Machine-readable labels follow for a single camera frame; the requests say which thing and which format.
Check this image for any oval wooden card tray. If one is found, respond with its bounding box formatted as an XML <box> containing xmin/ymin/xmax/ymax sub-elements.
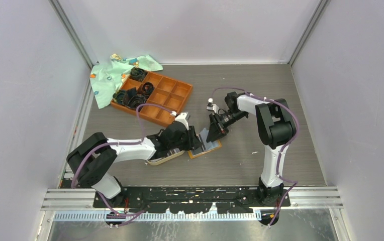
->
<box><xmin>146</xmin><ymin>148</ymin><xmax>185</xmax><ymax>166</ymax></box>

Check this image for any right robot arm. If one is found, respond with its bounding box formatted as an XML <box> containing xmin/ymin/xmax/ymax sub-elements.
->
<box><xmin>207</xmin><ymin>91</ymin><xmax>299</xmax><ymax>206</ymax></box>

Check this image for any rolled dark belt front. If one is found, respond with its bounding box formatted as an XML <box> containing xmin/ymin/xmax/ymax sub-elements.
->
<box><xmin>123</xmin><ymin>88</ymin><xmax>147</xmax><ymax>110</ymax></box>

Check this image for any white slotted cable duct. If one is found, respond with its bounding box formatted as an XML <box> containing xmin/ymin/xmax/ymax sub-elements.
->
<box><xmin>53</xmin><ymin>210</ymin><xmax>261</xmax><ymax>221</ymax></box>

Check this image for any rolled dark belt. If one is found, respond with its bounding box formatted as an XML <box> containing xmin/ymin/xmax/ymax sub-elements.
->
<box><xmin>140</xmin><ymin>82</ymin><xmax>155</xmax><ymax>98</ymax></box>
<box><xmin>123</xmin><ymin>88</ymin><xmax>147</xmax><ymax>110</ymax></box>
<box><xmin>130</xmin><ymin>67</ymin><xmax>148</xmax><ymax>82</ymax></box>
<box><xmin>113</xmin><ymin>89</ymin><xmax>130</xmax><ymax>105</ymax></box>

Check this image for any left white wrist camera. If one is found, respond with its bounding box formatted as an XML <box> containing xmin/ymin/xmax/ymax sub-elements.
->
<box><xmin>174</xmin><ymin>112</ymin><xmax>190</xmax><ymax>130</ymax></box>

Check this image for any rolled dark belt top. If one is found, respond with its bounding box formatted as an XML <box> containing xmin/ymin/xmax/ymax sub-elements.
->
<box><xmin>130</xmin><ymin>67</ymin><xmax>148</xmax><ymax>82</ymax></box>

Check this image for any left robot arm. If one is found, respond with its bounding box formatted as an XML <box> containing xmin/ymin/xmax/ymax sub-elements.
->
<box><xmin>66</xmin><ymin>121</ymin><xmax>202</xmax><ymax>207</ymax></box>

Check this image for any stack of credit cards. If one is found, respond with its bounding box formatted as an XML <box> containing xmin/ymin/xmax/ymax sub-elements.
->
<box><xmin>161</xmin><ymin>149</ymin><xmax>184</xmax><ymax>160</ymax></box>

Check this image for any orange compartment organizer tray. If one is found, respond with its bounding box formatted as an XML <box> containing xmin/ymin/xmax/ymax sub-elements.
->
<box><xmin>110</xmin><ymin>71</ymin><xmax>193</xmax><ymax>127</ymax></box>

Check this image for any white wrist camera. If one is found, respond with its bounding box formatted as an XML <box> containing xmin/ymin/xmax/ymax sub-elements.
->
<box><xmin>206</xmin><ymin>98</ymin><xmax>220</xmax><ymax>114</ymax></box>
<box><xmin>174</xmin><ymin>112</ymin><xmax>190</xmax><ymax>130</ymax></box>

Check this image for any orange leather card holder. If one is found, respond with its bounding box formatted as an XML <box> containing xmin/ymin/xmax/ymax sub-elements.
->
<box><xmin>188</xmin><ymin>128</ymin><xmax>222</xmax><ymax>159</ymax></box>

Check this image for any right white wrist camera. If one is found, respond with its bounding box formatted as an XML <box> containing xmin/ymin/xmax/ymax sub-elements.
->
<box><xmin>206</xmin><ymin>98</ymin><xmax>220</xmax><ymax>114</ymax></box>

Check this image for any green patterned cloth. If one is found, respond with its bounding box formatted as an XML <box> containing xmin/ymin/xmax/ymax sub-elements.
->
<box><xmin>89</xmin><ymin>54</ymin><xmax>163</xmax><ymax>109</ymax></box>

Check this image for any silver striped credit card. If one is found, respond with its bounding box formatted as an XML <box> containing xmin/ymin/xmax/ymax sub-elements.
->
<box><xmin>198</xmin><ymin>128</ymin><xmax>219</xmax><ymax>152</ymax></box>

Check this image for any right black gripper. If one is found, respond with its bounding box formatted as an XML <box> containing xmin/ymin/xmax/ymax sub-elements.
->
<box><xmin>206</xmin><ymin>110</ymin><xmax>246</xmax><ymax>144</ymax></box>

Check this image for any rolled dark belt left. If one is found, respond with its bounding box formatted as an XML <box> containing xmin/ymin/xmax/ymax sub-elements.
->
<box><xmin>113</xmin><ymin>89</ymin><xmax>130</xmax><ymax>105</ymax></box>

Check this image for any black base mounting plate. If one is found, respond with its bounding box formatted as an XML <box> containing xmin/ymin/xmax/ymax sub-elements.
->
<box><xmin>93</xmin><ymin>186</ymin><xmax>291</xmax><ymax>214</ymax></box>

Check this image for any rolled dark belt middle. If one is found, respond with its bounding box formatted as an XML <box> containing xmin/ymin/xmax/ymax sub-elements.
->
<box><xmin>140</xmin><ymin>82</ymin><xmax>155</xmax><ymax>98</ymax></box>

